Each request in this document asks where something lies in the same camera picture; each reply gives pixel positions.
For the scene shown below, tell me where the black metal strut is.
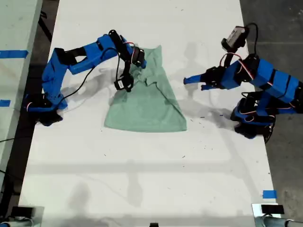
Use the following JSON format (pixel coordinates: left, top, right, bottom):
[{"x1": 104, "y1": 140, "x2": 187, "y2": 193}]
[{"x1": 37, "y1": 10, "x2": 53, "y2": 43}]

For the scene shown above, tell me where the black camera cable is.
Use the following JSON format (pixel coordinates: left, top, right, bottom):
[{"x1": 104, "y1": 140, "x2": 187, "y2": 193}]
[
  {"x1": 59, "y1": 47, "x2": 124, "y2": 100},
  {"x1": 245, "y1": 23, "x2": 258, "y2": 56}
]

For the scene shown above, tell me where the white side table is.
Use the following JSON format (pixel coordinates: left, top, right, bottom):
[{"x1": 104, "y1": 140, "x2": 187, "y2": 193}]
[{"x1": 0, "y1": 0, "x2": 44, "y2": 190}]

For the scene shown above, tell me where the black camera box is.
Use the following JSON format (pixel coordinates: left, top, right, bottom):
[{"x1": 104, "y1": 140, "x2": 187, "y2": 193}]
[
  {"x1": 221, "y1": 26, "x2": 249, "y2": 52},
  {"x1": 114, "y1": 75, "x2": 134, "y2": 92}
]

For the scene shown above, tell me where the black base cable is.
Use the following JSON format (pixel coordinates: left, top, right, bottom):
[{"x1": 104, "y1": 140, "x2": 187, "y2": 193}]
[{"x1": 264, "y1": 115, "x2": 276, "y2": 145}]

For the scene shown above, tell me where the long blue tape strip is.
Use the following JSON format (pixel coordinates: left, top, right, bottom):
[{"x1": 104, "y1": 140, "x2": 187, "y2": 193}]
[{"x1": 0, "y1": 50, "x2": 29, "y2": 59}]

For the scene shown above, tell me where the pale grey padded tube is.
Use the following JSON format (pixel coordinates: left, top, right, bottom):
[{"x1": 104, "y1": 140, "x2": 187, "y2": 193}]
[
  {"x1": 0, "y1": 218, "x2": 34, "y2": 227},
  {"x1": 255, "y1": 215, "x2": 303, "y2": 227}
]

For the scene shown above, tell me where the small black box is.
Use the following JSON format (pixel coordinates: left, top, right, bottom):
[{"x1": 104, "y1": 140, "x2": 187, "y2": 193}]
[
  {"x1": 11, "y1": 206, "x2": 33, "y2": 218},
  {"x1": 261, "y1": 204, "x2": 285, "y2": 214}
]

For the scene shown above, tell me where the pale green T-shirt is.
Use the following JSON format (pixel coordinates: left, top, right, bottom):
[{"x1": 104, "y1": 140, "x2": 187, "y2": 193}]
[{"x1": 104, "y1": 44, "x2": 187, "y2": 133}]

